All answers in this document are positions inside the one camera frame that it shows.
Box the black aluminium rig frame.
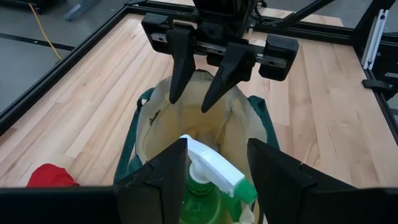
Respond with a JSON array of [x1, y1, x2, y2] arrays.
[[0, 0, 398, 147]]

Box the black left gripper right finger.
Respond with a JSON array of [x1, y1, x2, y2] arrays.
[[247, 138, 321, 224]]

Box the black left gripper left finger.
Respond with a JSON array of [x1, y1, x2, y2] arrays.
[[113, 138, 189, 224]]

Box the yellow cable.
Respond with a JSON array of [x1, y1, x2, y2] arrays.
[[28, 2, 63, 60]]

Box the silver aluminium extrusion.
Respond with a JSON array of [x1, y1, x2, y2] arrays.
[[361, 9, 389, 71]]

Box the green spray bottle white trigger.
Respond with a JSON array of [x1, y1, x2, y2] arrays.
[[178, 134, 258, 224]]

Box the red and black gardening glove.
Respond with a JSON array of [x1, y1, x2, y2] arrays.
[[26, 163, 80, 188]]

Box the cream and green gardening bag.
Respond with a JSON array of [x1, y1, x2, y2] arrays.
[[113, 68, 280, 224]]

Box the grey desk leg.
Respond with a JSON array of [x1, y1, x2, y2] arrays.
[[63, 0, 102, 22]]

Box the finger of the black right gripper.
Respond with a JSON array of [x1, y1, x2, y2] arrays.
[[201, 42, 257, 113], [166, 27, 197, 105]]

